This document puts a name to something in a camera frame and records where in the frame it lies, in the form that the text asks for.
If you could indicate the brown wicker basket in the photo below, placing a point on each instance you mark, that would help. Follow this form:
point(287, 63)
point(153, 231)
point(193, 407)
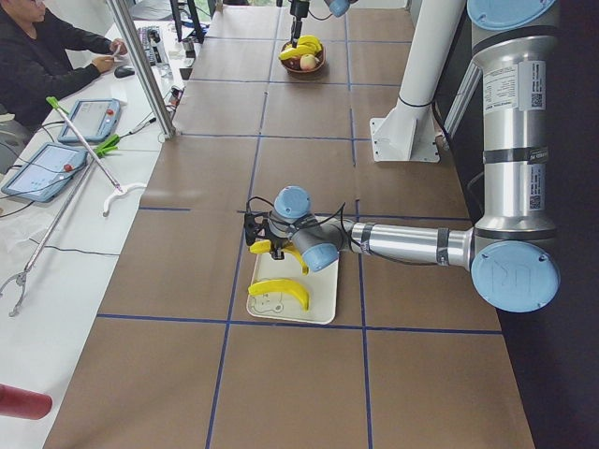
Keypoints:
point(292, 65)

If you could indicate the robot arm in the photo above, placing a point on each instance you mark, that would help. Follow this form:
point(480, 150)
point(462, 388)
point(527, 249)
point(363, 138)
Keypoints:
point(507, 251)
point(336, 7)

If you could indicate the red cylinder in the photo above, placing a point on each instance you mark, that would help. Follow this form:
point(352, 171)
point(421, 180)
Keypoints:
point(25, 404)

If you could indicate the black computer mouse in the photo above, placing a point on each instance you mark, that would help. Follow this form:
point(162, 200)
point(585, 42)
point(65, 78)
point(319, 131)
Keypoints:
point(123, 71)

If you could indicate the blue teach pendant near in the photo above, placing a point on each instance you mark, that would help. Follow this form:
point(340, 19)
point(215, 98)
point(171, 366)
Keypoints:
point(46, 173)

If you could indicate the cream bear tray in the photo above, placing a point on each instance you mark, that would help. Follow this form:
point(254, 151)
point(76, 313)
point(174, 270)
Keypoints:
point(322, 286)

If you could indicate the aluminium frame post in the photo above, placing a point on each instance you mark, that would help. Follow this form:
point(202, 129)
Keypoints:
point(128, 31)

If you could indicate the blue teach pendant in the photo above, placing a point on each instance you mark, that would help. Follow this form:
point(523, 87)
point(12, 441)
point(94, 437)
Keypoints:
point(46, 173)
point(96, 119)

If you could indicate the metal cup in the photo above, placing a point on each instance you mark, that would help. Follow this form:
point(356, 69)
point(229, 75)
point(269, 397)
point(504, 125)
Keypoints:
point(189, 47)

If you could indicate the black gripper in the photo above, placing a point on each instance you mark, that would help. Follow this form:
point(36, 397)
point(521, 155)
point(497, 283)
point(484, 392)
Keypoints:
point(297, 11)
point(277, 243)

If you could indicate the green clip tool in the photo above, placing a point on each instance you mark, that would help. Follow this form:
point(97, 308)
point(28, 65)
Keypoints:
point(108, 145)

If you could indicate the long metal reacher grabber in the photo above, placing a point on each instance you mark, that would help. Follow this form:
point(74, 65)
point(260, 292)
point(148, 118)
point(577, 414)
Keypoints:
point(119, 189)

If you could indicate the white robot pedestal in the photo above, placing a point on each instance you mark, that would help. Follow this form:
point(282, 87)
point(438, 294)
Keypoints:
point(407, 133)

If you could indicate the blue teach pendant far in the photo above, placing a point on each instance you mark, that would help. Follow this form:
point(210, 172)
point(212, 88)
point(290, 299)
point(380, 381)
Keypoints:
point(96, 119)

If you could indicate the seated person in black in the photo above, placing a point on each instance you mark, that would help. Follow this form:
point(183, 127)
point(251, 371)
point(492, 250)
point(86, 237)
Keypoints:
point(42, 56)

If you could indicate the pale pink apple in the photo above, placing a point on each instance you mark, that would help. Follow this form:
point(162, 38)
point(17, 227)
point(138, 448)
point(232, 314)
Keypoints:
point(308, 63)

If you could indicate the yellow banana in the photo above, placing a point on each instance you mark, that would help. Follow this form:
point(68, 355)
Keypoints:
point(310, 41)
point(295, 52)
point(285, 286)
point(263, 246)

